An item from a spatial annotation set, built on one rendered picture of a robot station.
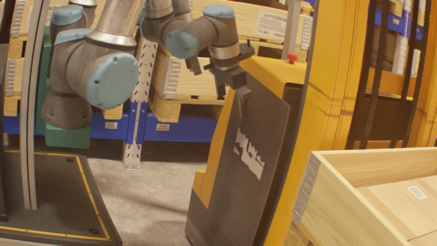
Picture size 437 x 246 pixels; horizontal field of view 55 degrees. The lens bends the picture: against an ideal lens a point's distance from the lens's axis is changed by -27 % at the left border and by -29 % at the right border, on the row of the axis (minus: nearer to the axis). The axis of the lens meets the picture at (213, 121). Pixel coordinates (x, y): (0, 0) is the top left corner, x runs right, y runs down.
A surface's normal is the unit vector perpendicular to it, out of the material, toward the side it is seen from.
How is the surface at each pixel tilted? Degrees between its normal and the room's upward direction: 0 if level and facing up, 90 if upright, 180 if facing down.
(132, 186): 0
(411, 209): 0
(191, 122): 90
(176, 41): 115
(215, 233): 90
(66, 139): 90
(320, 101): 90
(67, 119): 70
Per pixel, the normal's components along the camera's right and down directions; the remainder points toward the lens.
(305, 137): -0.92, -0.04
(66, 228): 0.18, -0.92
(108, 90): 0.68, 0.44
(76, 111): 0.64, 0.04
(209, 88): 0.36, 0.38
